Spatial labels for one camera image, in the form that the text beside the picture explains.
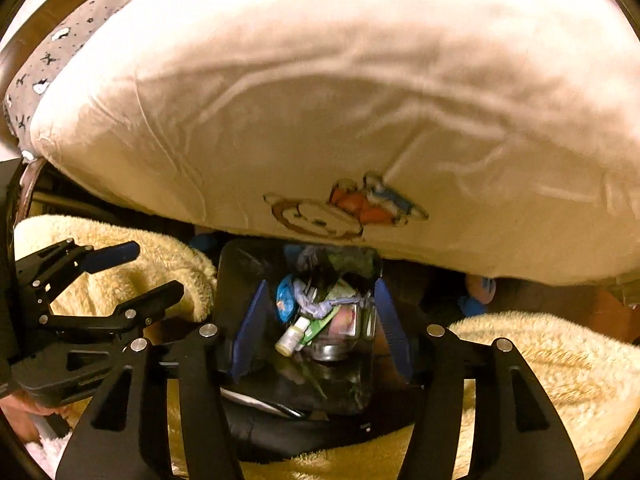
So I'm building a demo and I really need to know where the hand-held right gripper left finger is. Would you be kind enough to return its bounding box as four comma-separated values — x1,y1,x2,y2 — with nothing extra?
55,279,271,480

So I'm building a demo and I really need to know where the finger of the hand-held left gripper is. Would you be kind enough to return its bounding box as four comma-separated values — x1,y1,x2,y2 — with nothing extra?
30,280,186,347
15,239,142,326

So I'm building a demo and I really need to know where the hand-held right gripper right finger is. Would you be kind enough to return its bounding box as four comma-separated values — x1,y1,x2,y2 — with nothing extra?
374,276,586,480

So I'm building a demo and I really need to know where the small pale yellow bottle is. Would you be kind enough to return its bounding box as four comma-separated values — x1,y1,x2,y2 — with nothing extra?
275,316,311,358

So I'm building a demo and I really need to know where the blue snack packet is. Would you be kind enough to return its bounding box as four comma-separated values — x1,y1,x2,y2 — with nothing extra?
276,274,301,325

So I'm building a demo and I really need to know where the round pink tin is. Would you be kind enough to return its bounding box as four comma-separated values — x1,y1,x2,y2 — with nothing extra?
310,305,366,363

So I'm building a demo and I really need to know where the grey-blue cloth band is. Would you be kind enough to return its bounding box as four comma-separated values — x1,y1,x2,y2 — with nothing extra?
292,280,361,321

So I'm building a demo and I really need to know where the green tube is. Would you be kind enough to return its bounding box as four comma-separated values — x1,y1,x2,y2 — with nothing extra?
300,305,341,346

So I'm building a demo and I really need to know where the person's left hand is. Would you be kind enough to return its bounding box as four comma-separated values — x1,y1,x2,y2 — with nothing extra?
7,392,73,441

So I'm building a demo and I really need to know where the blue and pink object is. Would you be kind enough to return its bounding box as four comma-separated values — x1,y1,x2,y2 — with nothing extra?
460,276,498,317

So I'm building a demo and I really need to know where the dark curved object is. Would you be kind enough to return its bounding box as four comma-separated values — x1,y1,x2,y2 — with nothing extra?
220,390,426,463

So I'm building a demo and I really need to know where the yellow fluffy blanket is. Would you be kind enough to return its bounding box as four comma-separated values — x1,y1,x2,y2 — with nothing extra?
14,215,640,480

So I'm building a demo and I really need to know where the grey printed blanket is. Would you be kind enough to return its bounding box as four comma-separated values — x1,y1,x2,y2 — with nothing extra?
2,0,151,158

